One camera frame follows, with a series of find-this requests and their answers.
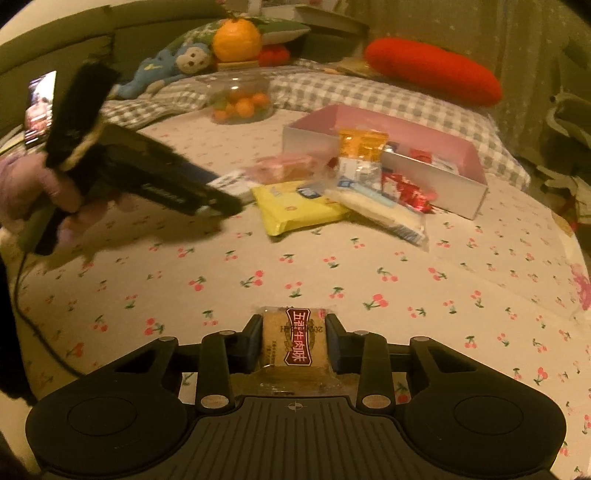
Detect person's left hand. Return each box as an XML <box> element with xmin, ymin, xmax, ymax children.
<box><xmin>0</xmin><ymin>153</ymin><xmax>93</xmax><ymax>243</ymax></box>

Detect small red plush cushion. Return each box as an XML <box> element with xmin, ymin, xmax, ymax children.
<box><xmin>257</xmin><ymin>45</ymin><xmax>291</xmax><ymax>68</ymax></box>

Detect blue monkey plush toy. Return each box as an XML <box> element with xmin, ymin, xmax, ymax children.
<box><xmin>117</xmin><ymin>39</ymin><xmax>215</xmax><ymax>100</ymax></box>

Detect pile of small oranges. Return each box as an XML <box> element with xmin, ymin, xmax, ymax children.
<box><xmin>212</xmin><ymin>91</ymin><xmax>271</xmax><ymax>124</ymax></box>

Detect cherry print bedsheet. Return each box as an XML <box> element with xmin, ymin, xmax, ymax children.
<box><xmin>0</xmin><ymin>108</ymin><xmax>591</xmax><ymax>480</ymax></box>

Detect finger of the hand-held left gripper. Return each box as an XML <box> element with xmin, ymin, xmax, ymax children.
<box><xmin>185</xmin><ymin>159</ymin><xmax>245</xmax><ymax>217</ymax></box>

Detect pink floral snack packet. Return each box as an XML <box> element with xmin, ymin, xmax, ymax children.
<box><xmin>247</xmin><ymin>154</ymin><xmax>315</xmax><ymax>183</ymax></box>

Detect smartphone with lit screen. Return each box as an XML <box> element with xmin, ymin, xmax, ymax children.
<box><xmin>24</xmin><ymin>71</ymin><xmax>58</xmax><ymax>149</ymax></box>

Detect grey checked blanket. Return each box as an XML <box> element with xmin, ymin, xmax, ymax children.
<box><xmin>102</xmin><ymin>65</ymin><xmax>218</xmax><ymax>130</ymax></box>

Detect long clear rice cake packet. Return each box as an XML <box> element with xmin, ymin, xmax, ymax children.
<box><xmin>323</xmin><ymin>182</ymin><xmax>428</xmax><ymax>245</ymax></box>

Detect glass jar with orange lid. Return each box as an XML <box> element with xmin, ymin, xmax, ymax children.
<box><xmin>196</xmin><ymin>16</ymin><xmax>273</xmax><ymax>125</ymax></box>

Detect pink cardboard box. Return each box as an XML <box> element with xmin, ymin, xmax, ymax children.
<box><xmin>283</xmin><ymin>104</ymin><xmax>489</xmax><ymax>221</ymax></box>

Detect green patterned pillow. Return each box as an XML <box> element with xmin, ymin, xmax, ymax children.
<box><xmin>159</xmin><ymin>17</ymin><xmax>312</xmax><ymax>61</ymax></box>

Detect stack of books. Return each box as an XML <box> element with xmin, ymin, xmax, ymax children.
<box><xmin>263</xmin><ymin>0</ymin><xmax>370</xmax><ymax>35</ymax></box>

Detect large red plush cushion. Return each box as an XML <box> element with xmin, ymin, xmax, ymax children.
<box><xmin>364</xmin><ymin>38</ymin><xmax>503</xmax><ymax>108</ymax></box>

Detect grey checked pillow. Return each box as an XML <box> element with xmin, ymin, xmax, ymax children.
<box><xmin>268</xmin><ymin>58</ymin><xmax>532</xmax><ymax>190</ymax></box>

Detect black cable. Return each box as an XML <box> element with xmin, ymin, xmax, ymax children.
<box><xmin>14</xmin><ymin>251</ymin><xmax>81</xmax><ymax>377</ymax></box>

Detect grey cardboard scraps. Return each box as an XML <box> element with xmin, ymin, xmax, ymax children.
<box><xmin>536</xmin><ymin>161</ymin><xmax>591</xmax><ymax>217</ymax></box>

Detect large red white candy packet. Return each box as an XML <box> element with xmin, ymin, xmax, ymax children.
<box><xmin>381</xmin><ymin>170</ymin><xmax>419</xmax><ymax>206</ymax></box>

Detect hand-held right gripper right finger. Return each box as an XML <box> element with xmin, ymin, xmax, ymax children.
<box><xmin>324</xmin><ymin>313</ymin><xmax>478</xmax><ymax>411</ymax></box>

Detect brown snack packet red label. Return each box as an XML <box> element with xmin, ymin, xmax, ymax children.
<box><xmin>231</xmin><ymin>305</ymin><xmax>358</xmax><ymax>398</ymax></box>

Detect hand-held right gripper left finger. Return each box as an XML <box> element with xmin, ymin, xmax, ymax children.
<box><xmin>113</xmin><ymin>314</ymin><xmax>264</xmax><ymax>414</ymax></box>

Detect orange yellow snack packet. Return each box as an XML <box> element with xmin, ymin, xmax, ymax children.
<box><xmin>337</xmin><ymin>130</ymin><xmax>389</xmax><ymax>195</ymax></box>

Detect green upholstered headboard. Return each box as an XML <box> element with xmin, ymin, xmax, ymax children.
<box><xmin>0</xmin><ymin>0</ymin><xmax>241</xmax><ymax>139</ymax></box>

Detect yellowish flat packet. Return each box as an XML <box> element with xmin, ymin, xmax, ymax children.
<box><xmin>323</xmin><ymin>60</ymin><xmax>377</xmax><ymax>78</ymax></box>

